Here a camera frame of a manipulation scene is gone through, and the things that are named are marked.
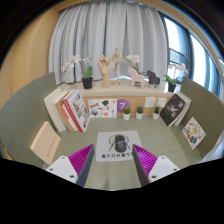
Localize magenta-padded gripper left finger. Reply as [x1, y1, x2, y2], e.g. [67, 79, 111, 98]
[45, 143, 95, 187]

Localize white orchid flowers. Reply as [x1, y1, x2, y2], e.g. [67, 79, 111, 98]
[126, 54, 141, 73]

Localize white wall socket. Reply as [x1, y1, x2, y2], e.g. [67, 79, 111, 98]
[157, 97, 168, 108]
[144, 96, 157, 108]

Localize wooden back shelf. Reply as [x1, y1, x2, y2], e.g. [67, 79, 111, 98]
[58, 78, 183, 118]

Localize brown cover book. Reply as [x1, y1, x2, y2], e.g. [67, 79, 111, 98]
[54, 91, 77, 133]

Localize light grey curtain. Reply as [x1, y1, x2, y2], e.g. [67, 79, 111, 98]
[48, 0, 169, 86]

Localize red-spined book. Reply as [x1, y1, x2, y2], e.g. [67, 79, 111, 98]
[61, 93, 84, 133]

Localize purple round number sign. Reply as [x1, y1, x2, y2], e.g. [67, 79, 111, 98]
[116, 98, 131, 114]

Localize window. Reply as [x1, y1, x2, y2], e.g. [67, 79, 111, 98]
[159, 13, 224, 101]

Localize white sticker picture card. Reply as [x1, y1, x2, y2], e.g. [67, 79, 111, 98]
[87, 98, 118, 119]

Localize black wooden horse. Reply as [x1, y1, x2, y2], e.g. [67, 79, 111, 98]
[146, 69, 161, 86]

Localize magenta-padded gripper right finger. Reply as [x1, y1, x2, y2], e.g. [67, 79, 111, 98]
[131, 143, 181, 187]

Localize green desk partition panel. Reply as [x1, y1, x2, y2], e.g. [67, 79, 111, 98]
[179, 76, 224, 159]
[0, 71, 59, 168]

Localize small succulent in white pot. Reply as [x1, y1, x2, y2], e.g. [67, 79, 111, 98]
[122, 106, 132, 121]
[135, 105, 145, 120]
[152, 105, 161, 120]

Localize illustrated food picture card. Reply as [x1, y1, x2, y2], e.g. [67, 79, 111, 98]
[181, 116, 207, 150]

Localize black cover book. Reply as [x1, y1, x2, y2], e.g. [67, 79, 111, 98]
[159, 93, 189, 128]

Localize wooden hand model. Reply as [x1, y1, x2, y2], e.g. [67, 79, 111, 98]
[97, 54, 112, 89]

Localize pink wooden horse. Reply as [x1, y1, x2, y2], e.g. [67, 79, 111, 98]
[127, 67, 146, 89]

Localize dark grey computer mouse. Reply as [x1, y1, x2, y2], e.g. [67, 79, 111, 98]
[113, 134, 128, 153]

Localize wooden artist mannequin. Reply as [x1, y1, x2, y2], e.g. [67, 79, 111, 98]
[109, 46, 128, 84]

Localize beige thin book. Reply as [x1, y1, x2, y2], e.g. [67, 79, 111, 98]
[29, 120, 62, 166]

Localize white orchid in black pot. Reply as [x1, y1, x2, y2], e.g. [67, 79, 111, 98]
[60, 54, 94, 90]
[164, 62, 189, 93]

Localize light grey printed mouse pad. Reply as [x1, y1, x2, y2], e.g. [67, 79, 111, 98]
[95, 130, 144, 163]

